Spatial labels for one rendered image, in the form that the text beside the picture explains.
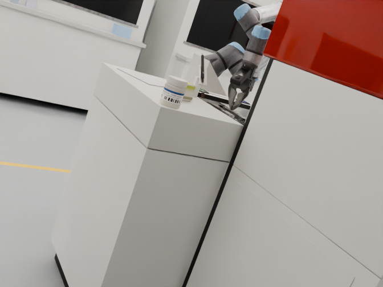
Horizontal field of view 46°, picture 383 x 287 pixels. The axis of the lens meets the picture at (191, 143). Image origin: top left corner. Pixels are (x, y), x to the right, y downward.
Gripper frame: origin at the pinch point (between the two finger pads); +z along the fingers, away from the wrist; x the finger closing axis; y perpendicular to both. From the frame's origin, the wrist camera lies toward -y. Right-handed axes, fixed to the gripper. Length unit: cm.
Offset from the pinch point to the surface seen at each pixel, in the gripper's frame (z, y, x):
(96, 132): 27, -28, 43
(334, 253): 17, -59, -59
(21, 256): 97, -30, 61
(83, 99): 79, 197, 212
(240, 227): 32, -38, -29
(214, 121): 1.4, -37.3, -6.9
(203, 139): 8.5, -38.5, -6.0
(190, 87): -4.7, -27.6, 9.7
